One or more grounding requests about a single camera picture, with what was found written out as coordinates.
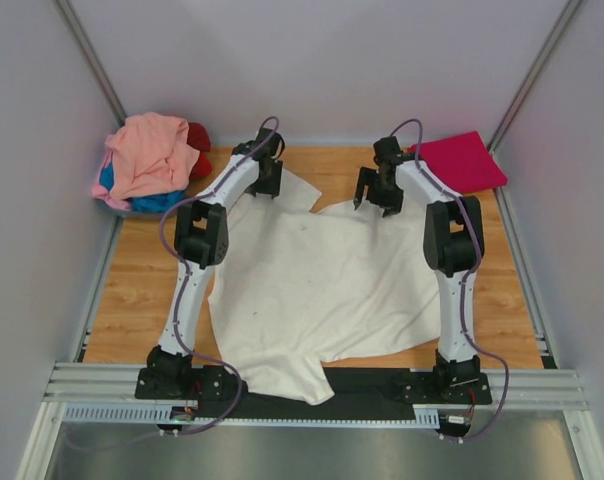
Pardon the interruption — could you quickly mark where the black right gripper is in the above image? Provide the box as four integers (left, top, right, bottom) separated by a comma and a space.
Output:
354, 169, 404, 219

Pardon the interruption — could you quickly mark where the white t shirt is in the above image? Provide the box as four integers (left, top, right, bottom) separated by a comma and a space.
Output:
209, 174, 440, 385

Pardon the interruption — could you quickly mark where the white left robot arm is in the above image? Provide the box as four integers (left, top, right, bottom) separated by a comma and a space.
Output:
135, 125, 285, 401

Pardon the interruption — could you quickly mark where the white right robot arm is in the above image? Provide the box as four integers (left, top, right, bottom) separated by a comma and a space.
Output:
353, 136, 492, 405

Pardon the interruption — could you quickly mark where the dark red t shirt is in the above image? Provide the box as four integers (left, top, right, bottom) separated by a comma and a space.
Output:
187, 122, 213, 181

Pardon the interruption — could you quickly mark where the folded magenta t shirt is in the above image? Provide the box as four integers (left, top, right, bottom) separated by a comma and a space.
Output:
420, 131, 508, 194

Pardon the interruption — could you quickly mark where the blue t shirt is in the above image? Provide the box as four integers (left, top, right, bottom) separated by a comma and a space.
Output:
115, 190, 185, 214

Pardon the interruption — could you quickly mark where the peach t shirt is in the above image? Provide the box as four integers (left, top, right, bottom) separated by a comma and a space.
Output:
105, 112, 200, 200

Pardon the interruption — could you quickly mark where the pink t shirt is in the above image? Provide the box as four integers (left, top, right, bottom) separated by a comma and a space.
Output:
91, 150, 131, 211

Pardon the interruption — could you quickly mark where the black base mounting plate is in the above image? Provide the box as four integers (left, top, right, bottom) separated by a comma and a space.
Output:
134, 364, 493, 422

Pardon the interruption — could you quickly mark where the slotted white cable duct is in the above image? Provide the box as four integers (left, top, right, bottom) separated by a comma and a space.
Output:
63, 403, 440, 430

